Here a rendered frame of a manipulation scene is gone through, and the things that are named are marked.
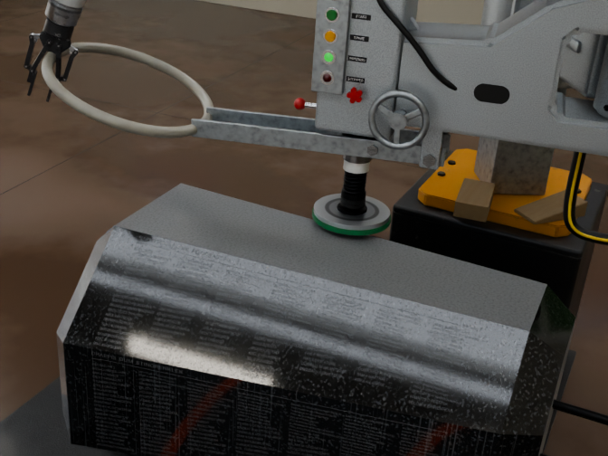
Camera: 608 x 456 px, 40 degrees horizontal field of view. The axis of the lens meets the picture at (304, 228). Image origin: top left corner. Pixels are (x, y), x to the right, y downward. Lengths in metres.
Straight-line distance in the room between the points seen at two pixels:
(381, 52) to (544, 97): 0.40
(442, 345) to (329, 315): 0.28
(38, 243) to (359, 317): 2.27
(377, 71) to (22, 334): 1.88
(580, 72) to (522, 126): 0.24
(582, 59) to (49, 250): 2.56
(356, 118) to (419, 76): 0.19
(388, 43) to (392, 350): 0.73
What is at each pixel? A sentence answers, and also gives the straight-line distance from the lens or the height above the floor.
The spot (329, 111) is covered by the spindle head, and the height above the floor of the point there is 1.18.
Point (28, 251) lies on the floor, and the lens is 3.95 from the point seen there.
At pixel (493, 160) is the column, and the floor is 0.89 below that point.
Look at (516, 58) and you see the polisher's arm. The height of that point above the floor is 1.37.
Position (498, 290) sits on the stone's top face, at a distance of 2.11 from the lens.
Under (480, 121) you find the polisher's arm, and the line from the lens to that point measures 2.07.
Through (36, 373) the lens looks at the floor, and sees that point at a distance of 3.15.
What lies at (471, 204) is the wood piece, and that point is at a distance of 2.54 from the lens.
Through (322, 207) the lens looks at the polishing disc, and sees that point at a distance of 2.30.
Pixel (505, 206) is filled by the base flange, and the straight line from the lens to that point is 2.69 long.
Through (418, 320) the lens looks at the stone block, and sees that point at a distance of 1.99.
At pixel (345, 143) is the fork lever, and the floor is 1.08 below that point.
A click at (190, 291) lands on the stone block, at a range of 2.14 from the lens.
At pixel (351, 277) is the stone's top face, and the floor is 0.82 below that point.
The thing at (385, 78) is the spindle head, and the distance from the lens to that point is 2.05.
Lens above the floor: 1.84
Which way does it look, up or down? 27 degrees down
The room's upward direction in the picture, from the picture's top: 4 degrees clockwise
